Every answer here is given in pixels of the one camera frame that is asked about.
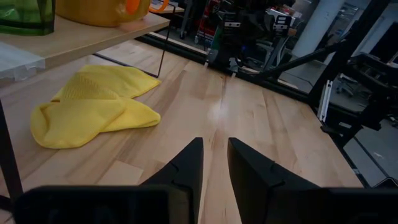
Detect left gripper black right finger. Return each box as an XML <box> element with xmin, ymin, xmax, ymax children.
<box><xmin>226</xmin><ymin>137</ymin><xmax>322</xmax><ymax>224</ymax></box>

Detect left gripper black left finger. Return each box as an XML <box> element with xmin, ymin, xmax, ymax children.
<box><xmin>141</xmin><ymin>136</ymin><xmax>205</xmax><ymax>224</ymax></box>

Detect large yellow ceramic mug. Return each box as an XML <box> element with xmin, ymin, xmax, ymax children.
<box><xmin>55</xmin><ymin>0</ymin><xmax>152</xmax><ymax>28</ymax></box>

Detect green faceted glass tumbler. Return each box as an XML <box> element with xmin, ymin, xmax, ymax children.
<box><xmin>0</xmin><ymin>0</ymin><xmax>57</xmax><ymax>36</ymax></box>

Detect wooden shelf black metal legs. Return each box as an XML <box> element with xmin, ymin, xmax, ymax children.
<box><xmin>0</xmin><ymin>5</ymin><xmax>177</xmax><ymax>212</ymax></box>

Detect yellow cloth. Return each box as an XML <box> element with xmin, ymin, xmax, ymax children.
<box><xmin>30</xmin><ymin>63</ymin><xmax>162</xmax><ymax>150</ymax></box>

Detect rack with red bins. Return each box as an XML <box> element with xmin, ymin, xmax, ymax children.
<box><xmin>194</xmin><ymin>0</ymin><xmax>224</xmax><ymax>44</ymax></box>

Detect silver slotted bracket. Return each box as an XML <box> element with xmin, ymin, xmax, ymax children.
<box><xmin>317</xmin><ymin>79</ymin><xmax>334</xmax><ymax>123</ymax></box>

